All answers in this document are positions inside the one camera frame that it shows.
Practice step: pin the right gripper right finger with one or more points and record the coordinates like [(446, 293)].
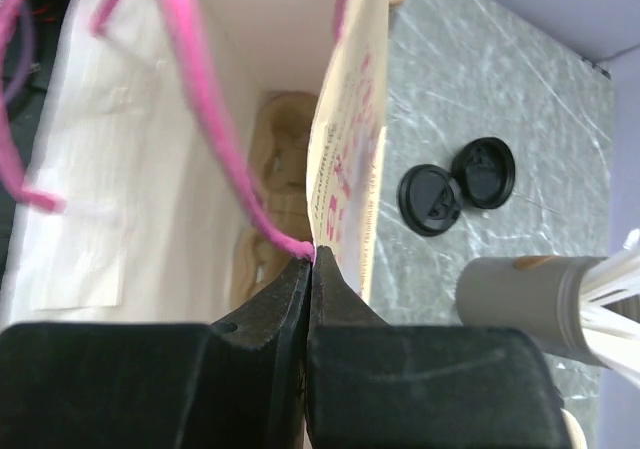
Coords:
[(371, 384)]

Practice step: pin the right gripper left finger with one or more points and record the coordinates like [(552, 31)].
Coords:
[(235, 383)]

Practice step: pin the pink paper gift bag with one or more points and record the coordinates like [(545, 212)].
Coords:
[(140, 184)]

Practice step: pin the grey straw holder cup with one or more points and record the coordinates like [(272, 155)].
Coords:
[(539, 295)]

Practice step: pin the stack of black lids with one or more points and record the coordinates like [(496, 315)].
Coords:
[(429, 200)]

